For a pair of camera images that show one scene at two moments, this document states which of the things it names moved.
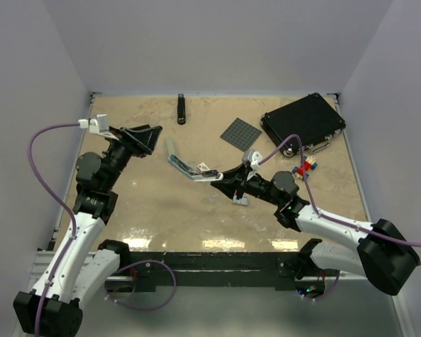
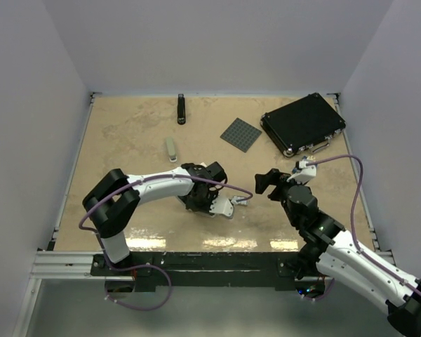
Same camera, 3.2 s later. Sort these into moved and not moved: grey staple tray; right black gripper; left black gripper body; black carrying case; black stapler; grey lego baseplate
Moved: left black gripper body; right black gripper
Not moved: grey staple tray; black carrying case; grey lego baseplate; black stapler
